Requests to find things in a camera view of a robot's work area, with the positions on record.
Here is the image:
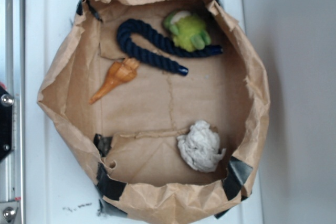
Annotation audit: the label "green plush animal toy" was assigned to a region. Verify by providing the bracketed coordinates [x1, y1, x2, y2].
[163, 10, 212, 52]

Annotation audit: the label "brown paper bag tray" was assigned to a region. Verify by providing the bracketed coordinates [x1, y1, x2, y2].
[37, 0, 270, 223]

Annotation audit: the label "orange plastic toy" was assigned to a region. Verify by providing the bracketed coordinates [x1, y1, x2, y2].
[89, 57, 140, 104]

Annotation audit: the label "crumpled white paper ball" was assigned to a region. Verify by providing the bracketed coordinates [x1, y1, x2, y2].
[176, 120, 226, 173]

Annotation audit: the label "dark blue rope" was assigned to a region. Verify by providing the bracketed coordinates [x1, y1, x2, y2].
[117, 18, 224, 77]

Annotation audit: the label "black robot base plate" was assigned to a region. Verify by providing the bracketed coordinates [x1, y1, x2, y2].
[0, 82, 15, 162]

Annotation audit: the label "metal frame rail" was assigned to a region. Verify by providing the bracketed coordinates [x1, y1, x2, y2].
[1, 0, 25, 223]

